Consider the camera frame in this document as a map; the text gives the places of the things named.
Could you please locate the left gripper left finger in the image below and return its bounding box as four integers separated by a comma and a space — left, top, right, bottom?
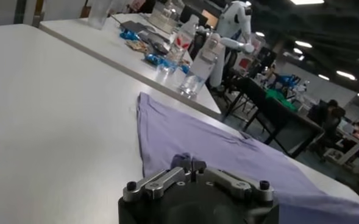
123, 166, 192, 203

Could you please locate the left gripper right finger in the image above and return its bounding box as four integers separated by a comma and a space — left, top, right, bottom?
192, 160, 274, 202

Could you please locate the purple t-shirt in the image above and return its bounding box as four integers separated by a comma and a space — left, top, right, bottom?
136, 92, 359, 224

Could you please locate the black table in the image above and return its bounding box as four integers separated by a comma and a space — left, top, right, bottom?
224, 77, 325, 159

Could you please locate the green cloth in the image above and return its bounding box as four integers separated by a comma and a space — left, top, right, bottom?
264, 88, 299, 112

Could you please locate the blue snack pack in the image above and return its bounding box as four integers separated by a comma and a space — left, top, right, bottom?
144, 53, 180, 72
119, 29, 140, 41

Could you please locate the clear unlabelled water bottle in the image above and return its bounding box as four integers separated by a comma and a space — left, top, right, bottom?
179, 32, 222, 99

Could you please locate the small black box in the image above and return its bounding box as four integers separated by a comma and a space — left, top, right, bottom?
147, 38, 170, 56

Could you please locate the cream snack pack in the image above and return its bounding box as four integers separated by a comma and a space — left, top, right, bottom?
126, 40, 149, 53

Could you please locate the water bottle red label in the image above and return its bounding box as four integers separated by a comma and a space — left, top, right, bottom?
166, 14, 200, 63

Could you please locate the white rectangular table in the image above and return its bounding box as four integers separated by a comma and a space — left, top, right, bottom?
38, 12, 222, 118

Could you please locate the black laptop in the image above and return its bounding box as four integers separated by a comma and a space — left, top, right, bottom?
118, 19, 171, 46

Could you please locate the white humanoid robot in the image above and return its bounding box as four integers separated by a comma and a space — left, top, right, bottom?
208, 0, 256, 89

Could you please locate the clear tumbler white lid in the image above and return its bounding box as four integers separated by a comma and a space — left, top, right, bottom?
87, 0, 113, 30

